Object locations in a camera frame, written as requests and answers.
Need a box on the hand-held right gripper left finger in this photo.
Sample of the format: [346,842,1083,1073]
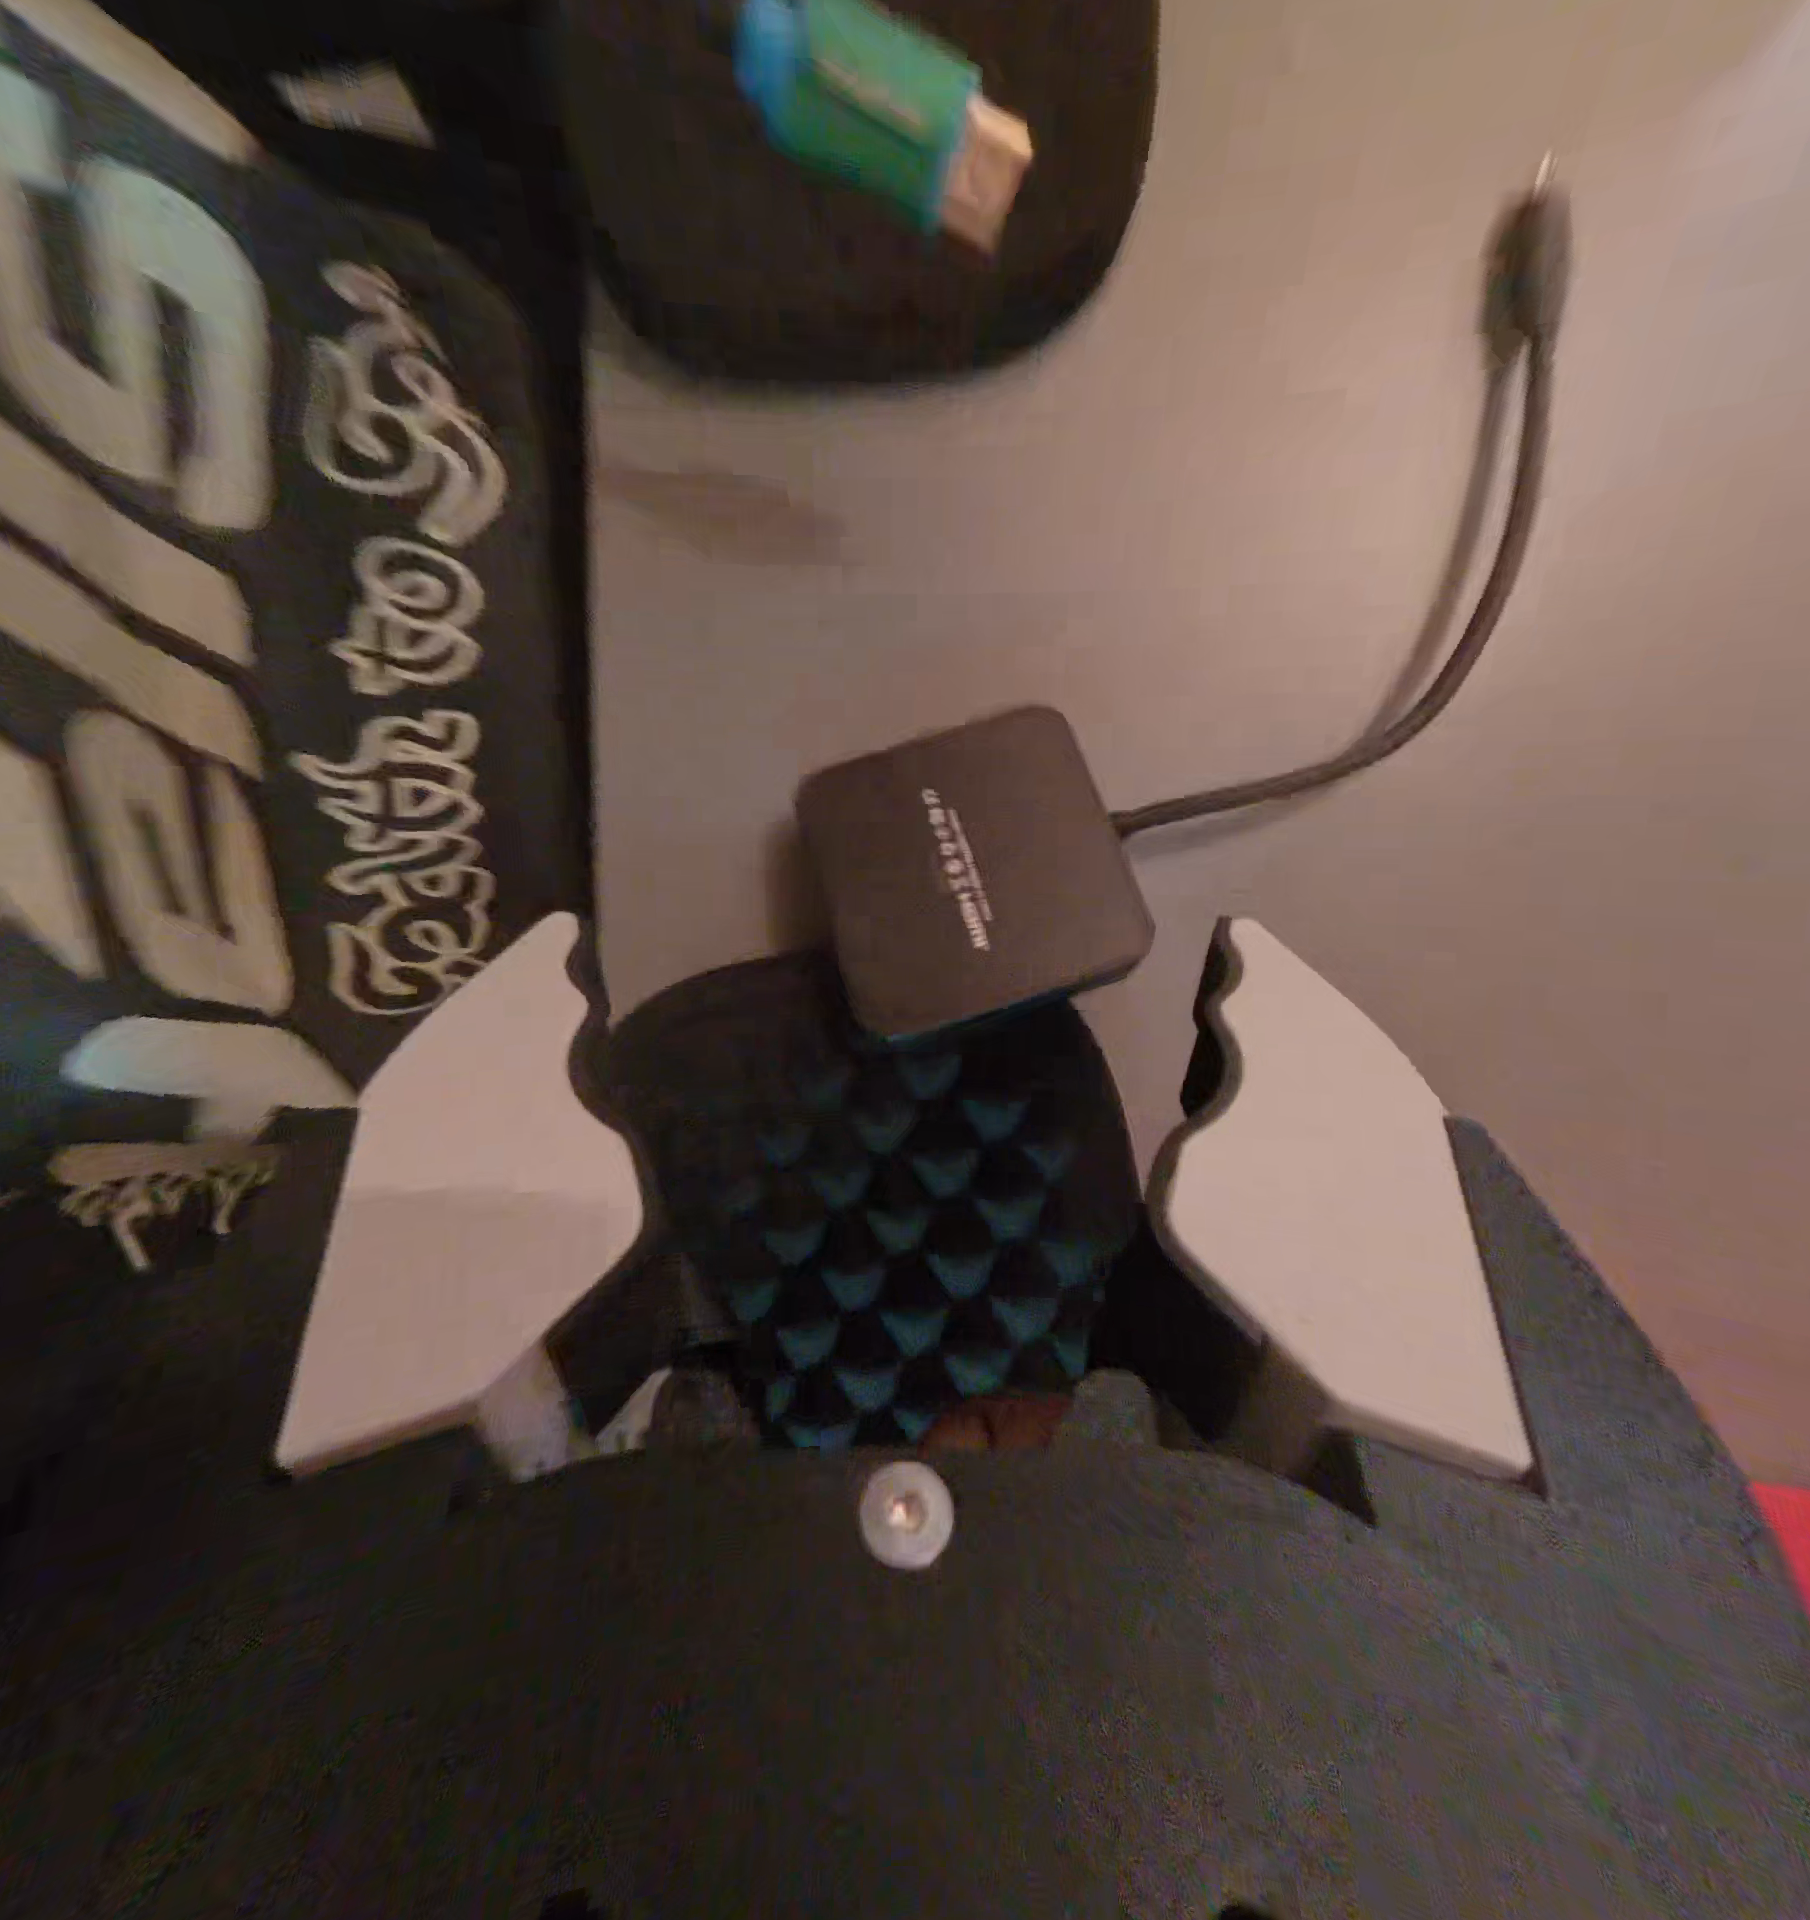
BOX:
[270,908,646,1481]

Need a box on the black braided HDMI cable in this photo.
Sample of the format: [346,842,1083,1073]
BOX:
[730,0,1036,261]

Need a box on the black split hub cable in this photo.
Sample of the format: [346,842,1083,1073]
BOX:
[1110,148,1576,842]

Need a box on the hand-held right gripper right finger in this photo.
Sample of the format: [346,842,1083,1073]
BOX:
[1142,914,1541,1486]

